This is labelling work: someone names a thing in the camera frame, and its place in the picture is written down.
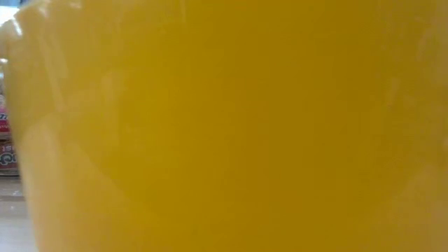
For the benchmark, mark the red yellow chicken ramen packet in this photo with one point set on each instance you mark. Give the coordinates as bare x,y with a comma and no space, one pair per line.
7,157

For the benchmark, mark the yellow plastic bowl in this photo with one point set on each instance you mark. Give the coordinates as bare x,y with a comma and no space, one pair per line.
224,126

